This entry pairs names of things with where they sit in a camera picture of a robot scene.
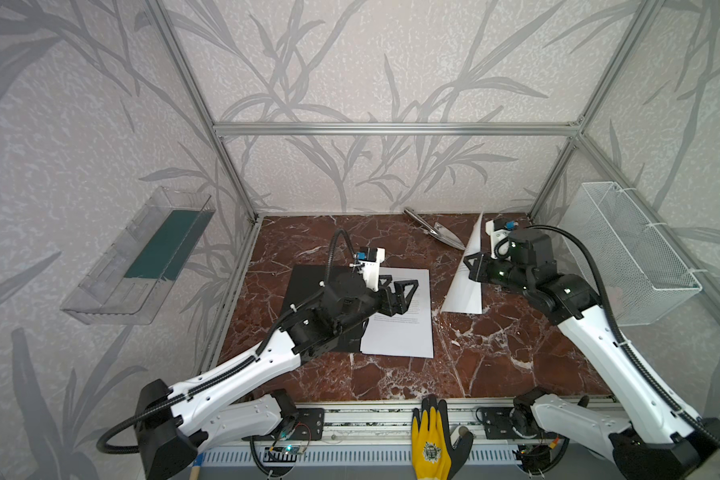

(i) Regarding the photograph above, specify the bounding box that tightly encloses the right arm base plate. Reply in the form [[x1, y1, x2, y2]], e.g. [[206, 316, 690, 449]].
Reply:
[[476, 407, 538, 440]]

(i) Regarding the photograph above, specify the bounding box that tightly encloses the green circuit board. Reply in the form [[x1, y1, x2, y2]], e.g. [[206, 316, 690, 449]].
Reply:
[[264, 443, 309, 463]]

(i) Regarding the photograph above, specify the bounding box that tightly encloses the right black corrugated cable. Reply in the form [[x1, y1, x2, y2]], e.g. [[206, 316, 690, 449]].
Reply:
[[527, 224, 720, 467]]

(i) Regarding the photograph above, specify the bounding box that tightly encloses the blank-side paper sheet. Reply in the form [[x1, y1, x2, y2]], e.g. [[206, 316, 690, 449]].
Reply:
[[360, 267, 434, 359]]

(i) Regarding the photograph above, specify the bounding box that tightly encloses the white wire mesh basket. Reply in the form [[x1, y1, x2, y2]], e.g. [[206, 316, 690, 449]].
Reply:
[[559, 182, 702, 327]]

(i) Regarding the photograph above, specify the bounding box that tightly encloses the silver metal trowel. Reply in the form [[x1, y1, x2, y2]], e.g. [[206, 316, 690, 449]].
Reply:
[[403, 207, 466, 251]]

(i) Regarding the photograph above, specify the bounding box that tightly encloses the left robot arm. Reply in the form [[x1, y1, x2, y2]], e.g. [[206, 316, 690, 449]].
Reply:
[[134, 272, 419, 479]]

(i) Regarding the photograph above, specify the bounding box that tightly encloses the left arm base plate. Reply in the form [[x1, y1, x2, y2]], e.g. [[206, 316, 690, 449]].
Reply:
[[287, 408, 325, 441]]

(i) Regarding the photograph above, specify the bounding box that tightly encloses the aluminium frame post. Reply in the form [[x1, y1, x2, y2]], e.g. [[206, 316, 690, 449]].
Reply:
[[146, 0, 258, 223]]

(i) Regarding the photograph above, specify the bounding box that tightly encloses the blue trowel wooden handle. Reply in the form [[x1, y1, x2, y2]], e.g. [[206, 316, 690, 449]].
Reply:
[[189, 454, 204, 480]]

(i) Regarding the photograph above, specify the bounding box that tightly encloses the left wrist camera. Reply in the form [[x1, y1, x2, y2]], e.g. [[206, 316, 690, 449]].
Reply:
[[350, 247, 386, 291]]

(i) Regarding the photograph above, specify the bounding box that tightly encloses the clear plastic wall tray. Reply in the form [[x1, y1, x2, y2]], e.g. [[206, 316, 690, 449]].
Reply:
[[61, 187, 216, 325]]

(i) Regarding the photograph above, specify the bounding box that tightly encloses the left black corrugated cable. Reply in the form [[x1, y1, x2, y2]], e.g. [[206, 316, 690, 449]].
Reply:
[[95, 229, 361, 456]]

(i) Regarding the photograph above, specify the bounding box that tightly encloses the black file folder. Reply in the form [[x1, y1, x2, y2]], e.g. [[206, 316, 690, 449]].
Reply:
[[279, 265, 371, 364]]

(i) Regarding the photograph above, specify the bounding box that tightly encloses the black corrugated cable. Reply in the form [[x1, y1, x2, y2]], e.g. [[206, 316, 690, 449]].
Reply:
[[527, 224, 720, 467], [95, 229, 361, 456]]

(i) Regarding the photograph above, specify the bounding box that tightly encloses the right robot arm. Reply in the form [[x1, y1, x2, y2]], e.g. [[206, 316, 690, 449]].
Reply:
[[463, 225, 720, 479]]

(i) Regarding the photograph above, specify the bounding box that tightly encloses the yellow black work glove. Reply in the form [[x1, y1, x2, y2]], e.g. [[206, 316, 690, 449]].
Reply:
[[411, 395, 474, 480]]

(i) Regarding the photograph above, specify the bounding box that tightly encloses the printed paper sheet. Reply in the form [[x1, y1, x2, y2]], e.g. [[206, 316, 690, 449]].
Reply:
[[442, 214, 483, 315]]

